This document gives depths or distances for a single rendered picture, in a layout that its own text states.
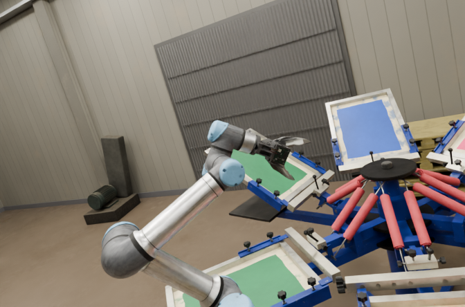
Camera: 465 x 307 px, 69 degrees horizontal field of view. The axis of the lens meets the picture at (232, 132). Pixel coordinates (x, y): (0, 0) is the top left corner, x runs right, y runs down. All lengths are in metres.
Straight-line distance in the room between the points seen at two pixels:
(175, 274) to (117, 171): 6.04
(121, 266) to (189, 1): 5.22
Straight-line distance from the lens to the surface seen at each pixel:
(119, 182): 7.22
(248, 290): 2.03
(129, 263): 1.00
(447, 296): 1.79
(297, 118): 5.32
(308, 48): 5.12
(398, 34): 5.04
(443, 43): 5.08
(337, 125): 3.20
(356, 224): 2.08
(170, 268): 1.17
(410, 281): 1.83
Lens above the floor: 2.13
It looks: 11 degrees down
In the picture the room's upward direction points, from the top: 16 degrees counter-clockwise
